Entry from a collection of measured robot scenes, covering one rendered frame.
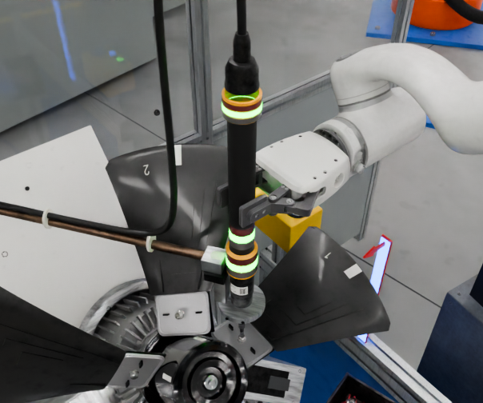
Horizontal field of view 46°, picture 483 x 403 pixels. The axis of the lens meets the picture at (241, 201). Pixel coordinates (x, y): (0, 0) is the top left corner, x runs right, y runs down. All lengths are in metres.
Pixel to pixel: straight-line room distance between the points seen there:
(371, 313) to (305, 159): 0.37
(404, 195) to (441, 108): 2.34
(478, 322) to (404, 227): 1.55
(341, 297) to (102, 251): 0.43
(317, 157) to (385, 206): 2.23
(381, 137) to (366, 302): 0.34
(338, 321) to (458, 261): 1.85
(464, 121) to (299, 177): 0.20
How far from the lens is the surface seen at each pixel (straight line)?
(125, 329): 0.97
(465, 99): 0.72
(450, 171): 3.28
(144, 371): 0.88
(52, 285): 1.05
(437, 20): 4.60
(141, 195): 0.90
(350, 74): 0.80
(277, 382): 1.09
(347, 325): 0.99
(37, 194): 1.05
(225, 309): 0.85
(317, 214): 1.31
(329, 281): 1.01
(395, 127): 0.83
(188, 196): 0.88
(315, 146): 0.77
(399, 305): 2.55
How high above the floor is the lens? 1.97
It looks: 43 degrees down
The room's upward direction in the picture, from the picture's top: straight up
